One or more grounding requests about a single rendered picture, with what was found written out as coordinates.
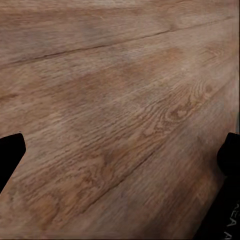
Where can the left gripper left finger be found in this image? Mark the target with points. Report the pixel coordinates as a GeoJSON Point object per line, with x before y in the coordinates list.
{"type": "Point", "coordinates": [12, 149]}

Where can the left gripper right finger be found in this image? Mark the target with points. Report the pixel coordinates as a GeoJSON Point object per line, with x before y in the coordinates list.
{"type": "Point", "coordinates": [232, 149]}

